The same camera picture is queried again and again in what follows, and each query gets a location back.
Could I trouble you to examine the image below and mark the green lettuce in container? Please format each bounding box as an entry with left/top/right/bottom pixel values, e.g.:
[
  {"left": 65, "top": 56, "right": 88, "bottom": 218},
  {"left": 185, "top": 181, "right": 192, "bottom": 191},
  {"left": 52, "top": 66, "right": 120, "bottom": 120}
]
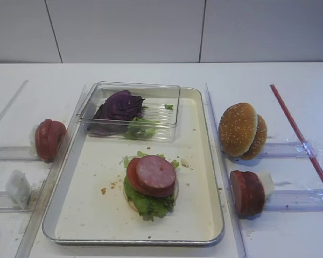
[{"left": 123, "top": 117, "right": 160, "bottom": 140}]

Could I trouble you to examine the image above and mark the purple cabbage wedge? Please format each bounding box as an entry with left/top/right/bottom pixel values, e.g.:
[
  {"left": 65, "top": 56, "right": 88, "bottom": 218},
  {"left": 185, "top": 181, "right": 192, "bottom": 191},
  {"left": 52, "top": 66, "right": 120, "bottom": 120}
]
[{"left": 93, "top": 90, "right": 145, "bottom": 121}]

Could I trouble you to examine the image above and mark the clear strip far left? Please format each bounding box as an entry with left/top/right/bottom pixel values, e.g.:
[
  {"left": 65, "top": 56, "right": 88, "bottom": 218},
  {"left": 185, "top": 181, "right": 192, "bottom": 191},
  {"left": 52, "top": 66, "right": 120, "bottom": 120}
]
[{"left": 0, "top": 80, "right": 29, "bottom": 122}]

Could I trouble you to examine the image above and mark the clear rail upper right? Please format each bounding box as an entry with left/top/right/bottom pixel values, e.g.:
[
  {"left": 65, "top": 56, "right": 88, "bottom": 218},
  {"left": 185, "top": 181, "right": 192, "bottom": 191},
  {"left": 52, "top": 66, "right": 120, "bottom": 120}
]
[{"left": 224, "top": 140, "right": 319, "bottom": 160}]

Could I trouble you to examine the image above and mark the clear plastic container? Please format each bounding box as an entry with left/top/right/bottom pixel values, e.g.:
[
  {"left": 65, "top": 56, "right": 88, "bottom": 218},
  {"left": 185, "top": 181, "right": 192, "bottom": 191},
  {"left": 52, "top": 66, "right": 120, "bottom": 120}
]
[{"left": 79, "top": 81, "right": 180, "bottom": 141}]

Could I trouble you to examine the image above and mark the small lettuce scrap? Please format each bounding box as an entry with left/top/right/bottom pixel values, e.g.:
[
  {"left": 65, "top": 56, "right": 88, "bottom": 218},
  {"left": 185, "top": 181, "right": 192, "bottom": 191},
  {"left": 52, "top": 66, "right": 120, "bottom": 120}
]
[{"left": 164, "top": 104, "right": 173, "bottom": 110}]

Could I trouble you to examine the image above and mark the sesame bun half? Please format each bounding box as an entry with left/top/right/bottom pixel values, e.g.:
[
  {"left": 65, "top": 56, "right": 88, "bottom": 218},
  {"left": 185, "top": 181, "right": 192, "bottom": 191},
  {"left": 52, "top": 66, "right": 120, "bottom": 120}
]
[
  {"left": 219, "top": 103, "right": 257, "bottom": 157},
  {"left": 240, "top": 114, "right": 268, "bottom": 160}
]

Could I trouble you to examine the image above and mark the red plastic strip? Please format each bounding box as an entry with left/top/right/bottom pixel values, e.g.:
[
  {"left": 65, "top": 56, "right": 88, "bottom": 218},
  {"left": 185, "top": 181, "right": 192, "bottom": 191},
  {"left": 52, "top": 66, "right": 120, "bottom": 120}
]
[{"left": 270, "top": 84, "right": 323, "bottom": 183}]

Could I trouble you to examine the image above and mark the rear tomato slice left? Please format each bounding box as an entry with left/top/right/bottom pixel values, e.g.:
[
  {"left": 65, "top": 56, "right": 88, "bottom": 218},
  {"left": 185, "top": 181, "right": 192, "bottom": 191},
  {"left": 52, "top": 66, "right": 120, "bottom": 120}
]
[{"left": 35, "top": 119, "right": 52, "bottom": 161}]

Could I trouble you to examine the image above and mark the red tomato slice on stack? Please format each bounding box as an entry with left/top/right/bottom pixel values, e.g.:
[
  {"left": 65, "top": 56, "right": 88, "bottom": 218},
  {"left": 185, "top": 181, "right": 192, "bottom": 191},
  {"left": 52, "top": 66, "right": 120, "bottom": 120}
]
[{"left": 127, "top": 157, "right": 149, "bottom": 195}]

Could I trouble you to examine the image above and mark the rear right meat slice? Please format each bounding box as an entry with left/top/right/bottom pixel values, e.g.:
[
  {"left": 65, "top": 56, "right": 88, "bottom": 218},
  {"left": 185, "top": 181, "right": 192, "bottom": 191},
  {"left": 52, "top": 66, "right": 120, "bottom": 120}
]
[{"left": 243, "top": 171, "right": 265, "bottom": 216}]

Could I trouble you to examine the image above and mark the clear rail lower left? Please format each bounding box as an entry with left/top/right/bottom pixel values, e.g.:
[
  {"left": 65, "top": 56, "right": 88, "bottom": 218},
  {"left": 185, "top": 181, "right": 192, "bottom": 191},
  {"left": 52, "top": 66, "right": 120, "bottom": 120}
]
[{"left": 0, "top": 190, "right": 39, "bottom": 213}]

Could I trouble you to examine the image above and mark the front sesame bun half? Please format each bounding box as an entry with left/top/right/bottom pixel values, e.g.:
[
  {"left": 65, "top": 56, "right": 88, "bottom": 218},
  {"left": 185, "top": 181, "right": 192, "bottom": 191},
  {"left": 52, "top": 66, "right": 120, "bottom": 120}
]
[{"left": 219, "top": 103, "right": 257, "bottom": 157}]

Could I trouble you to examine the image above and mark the rear sesame bun half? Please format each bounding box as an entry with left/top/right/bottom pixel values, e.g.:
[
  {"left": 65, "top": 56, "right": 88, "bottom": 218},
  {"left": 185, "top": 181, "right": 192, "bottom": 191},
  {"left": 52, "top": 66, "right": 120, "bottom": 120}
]
[{"left": 240, "top": 114, "right": 268, "bottom": 160}]

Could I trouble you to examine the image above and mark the front right meat slice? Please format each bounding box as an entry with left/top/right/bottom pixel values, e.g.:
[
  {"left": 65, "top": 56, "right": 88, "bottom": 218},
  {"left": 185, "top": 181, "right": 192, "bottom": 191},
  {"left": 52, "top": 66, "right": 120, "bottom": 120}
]
[{"left": 230, "top": 170, "right": 248, "bottom": 216}]

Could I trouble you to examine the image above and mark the bottom bread slice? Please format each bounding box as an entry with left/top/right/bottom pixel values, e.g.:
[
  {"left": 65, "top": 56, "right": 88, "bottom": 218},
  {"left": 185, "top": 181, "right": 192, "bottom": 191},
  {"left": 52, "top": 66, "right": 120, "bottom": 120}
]
[{"left": 123, "top": 176, "right": 179, "bottom": 219}]

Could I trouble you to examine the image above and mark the clear rail lower right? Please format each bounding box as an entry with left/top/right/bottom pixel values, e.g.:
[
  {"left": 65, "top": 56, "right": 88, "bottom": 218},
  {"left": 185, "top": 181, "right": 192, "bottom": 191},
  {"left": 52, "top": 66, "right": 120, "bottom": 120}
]
[{"left": 264, "top": 189, "right": 323, "bottom": 212}]

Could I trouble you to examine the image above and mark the white pusher block lower right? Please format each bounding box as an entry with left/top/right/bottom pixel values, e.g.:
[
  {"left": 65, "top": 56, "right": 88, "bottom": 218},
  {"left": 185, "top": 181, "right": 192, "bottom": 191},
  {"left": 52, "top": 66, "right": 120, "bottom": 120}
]
[{"left": 257, "top": 171, "right": 275, "bottom": 200}]

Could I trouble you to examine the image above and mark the clear long rail left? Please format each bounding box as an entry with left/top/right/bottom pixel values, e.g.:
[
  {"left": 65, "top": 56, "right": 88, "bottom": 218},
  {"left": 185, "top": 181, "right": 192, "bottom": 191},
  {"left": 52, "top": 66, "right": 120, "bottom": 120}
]
[{"left": 15, "top": 84, "right": 95, "bottom": 258}]

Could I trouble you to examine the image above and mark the metal baking tray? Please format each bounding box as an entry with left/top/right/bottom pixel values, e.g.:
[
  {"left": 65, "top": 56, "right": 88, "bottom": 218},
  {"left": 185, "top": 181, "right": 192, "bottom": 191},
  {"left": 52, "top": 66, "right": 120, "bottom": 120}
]
[{"left": 42, "top": 88, "right": 224, "bottom": 246}]

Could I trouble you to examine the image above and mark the pink meat patty slice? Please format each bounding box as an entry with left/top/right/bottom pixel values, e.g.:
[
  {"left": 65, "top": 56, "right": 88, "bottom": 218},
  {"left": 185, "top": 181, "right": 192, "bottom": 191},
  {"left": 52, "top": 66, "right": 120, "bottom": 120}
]
[{"left": 136, "top": 155, "right": 176, "bottom": 198}]

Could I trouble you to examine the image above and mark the green lettuce leaf on stack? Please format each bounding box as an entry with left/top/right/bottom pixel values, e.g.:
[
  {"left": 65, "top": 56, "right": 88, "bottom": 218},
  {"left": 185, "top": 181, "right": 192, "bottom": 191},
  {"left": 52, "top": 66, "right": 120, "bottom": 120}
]
[{"left": 122, "top": 151, "right": 179, "bottom": 219}]

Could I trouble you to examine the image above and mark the clear long rail right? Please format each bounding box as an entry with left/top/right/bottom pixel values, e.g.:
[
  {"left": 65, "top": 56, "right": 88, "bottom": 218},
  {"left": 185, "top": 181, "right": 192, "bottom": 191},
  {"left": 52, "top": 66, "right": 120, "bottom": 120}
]
[{"left": 205, "top": 83, "right": 248, "bottom": 257}]

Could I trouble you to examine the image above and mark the white pusher block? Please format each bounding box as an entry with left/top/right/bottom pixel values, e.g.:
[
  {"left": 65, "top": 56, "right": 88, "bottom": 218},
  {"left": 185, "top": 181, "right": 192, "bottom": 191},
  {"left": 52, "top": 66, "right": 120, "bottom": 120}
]
[
  {"left": 5, "top": 170, "right": 32, "bottom": 209},
  {"left": 257, "top": 171, "right": 275, "bottom": 200}
]

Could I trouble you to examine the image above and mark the white pusher block left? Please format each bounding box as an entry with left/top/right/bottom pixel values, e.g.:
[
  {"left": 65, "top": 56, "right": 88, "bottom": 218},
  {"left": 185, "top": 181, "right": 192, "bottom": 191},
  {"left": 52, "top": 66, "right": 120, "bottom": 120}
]
[{"left": 5, "top": 170, "right": 32, "bottom": 209}]

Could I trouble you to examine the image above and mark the clear long rail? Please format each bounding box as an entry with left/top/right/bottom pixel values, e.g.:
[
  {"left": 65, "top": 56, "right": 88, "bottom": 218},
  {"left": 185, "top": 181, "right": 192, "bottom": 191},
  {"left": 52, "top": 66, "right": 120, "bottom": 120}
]
[
  {"left": 15, "top": 84, "right": 95, "bottom": 258},
  {"left": 205, "top": 83, "right": 248, "bottom": 257}
]

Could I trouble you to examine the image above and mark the clear rail upper left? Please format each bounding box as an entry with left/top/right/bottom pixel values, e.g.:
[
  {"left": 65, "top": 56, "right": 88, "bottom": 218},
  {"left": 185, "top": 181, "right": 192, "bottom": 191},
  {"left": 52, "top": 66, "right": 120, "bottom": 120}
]
[{"left": 0, "top": 146, "right": 41, "bottom": 162}]

